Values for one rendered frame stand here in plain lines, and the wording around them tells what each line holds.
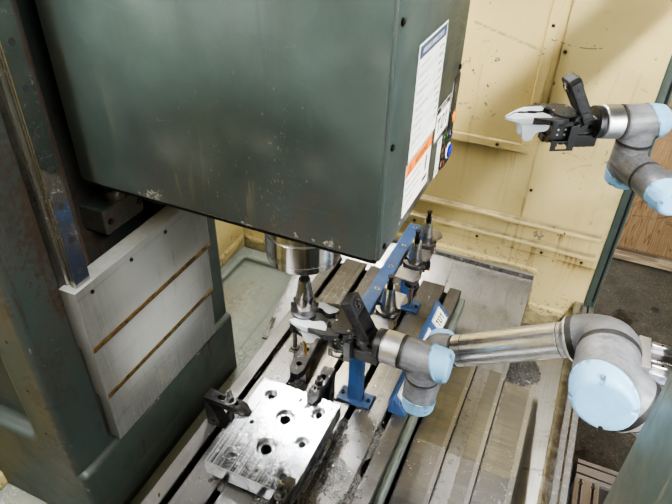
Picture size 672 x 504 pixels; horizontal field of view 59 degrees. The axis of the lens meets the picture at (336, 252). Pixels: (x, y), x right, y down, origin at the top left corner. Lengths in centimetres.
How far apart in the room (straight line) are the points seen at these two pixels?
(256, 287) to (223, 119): 165
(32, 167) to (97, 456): 82
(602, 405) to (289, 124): 72
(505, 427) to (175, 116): 139
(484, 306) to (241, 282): 105
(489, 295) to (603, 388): 121
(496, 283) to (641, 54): 92
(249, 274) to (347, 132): 182
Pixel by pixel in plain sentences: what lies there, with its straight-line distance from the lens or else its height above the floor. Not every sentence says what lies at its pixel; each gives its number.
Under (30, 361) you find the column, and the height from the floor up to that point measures 129.
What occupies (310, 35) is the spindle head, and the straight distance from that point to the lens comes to 89.
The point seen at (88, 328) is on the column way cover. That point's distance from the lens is 144.
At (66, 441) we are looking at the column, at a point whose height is 101.
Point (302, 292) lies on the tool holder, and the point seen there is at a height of 141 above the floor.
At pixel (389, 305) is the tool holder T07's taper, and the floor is 125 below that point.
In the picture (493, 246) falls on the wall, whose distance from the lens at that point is 230.
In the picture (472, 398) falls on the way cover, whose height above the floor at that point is 73.
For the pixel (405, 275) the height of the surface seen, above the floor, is 122.
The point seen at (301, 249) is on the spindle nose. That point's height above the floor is 157.
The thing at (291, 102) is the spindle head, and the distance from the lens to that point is 94.
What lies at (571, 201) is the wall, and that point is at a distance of 216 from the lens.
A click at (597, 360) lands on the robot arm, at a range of 116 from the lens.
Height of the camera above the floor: 224
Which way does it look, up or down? 36 degrees down
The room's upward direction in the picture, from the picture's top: 1 degrees clockwise
